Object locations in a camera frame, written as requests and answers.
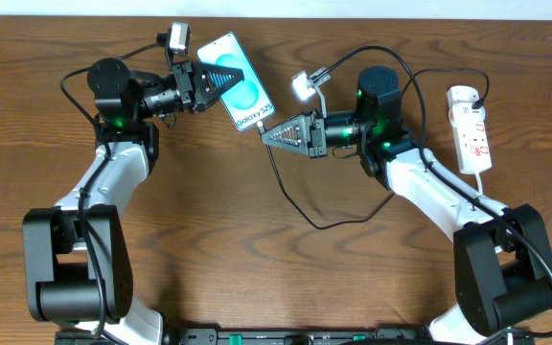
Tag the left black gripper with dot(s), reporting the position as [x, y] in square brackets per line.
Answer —
[187, 87]

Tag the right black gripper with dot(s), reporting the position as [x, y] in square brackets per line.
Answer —
[315, 148]

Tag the smartphone with teal screen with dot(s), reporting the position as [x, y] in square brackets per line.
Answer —
[247, 102]

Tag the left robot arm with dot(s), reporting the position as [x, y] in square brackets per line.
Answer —
[78, 272]

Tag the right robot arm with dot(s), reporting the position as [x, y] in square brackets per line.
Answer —
[502, 255]

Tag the white charger plug adapter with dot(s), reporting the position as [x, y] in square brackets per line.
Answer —
[461, 95]

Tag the white power strip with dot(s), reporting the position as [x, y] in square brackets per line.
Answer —
[470, 138]

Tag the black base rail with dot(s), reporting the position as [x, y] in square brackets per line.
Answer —
[309, 337]

